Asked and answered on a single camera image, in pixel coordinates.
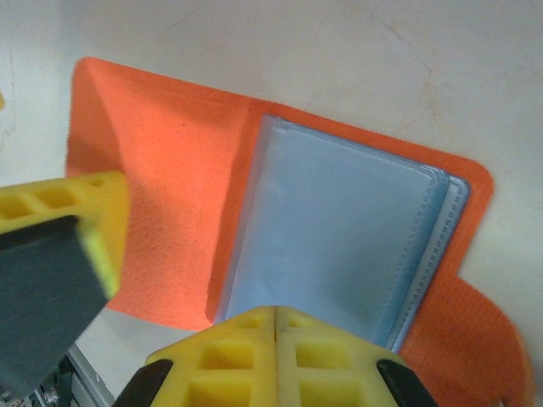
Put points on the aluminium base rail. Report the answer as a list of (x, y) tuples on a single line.
[(85, 381)]

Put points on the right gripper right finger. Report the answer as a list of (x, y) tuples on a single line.
[(292, 335)]

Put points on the orange card holder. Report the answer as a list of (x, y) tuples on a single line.
[(169, 169)]

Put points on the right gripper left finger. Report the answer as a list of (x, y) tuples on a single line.
[(263, 339)]

